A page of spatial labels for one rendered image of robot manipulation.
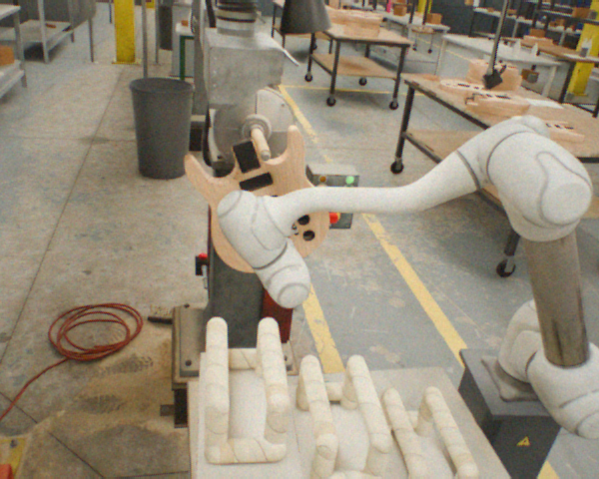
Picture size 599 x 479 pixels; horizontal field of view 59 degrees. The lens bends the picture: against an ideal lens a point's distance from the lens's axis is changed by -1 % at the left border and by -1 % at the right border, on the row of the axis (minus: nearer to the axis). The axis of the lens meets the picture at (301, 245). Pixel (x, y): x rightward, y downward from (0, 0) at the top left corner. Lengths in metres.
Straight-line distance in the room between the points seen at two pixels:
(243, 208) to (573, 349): 0.80
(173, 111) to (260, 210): 3.21
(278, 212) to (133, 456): 1.37
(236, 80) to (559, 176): 0.73
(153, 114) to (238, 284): 2.46
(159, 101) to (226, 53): 2.99
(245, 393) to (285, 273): 0.37
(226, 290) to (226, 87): 0.98
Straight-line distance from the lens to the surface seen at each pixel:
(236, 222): 1.12
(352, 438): 0.96
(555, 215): 1.04
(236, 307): 2.12
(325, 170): 1.75
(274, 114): 1.63
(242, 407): 0.87
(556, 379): 1.40
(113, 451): 2.28
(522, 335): 1.56
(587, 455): 2.71
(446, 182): 1.20
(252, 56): 1.30
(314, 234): 1.60
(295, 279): 1.17
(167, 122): 4.32
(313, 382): 0.88
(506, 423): 1.65
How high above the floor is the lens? 1.73
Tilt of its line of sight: 29 degrees down
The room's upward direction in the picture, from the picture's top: 7 degrees clockwise
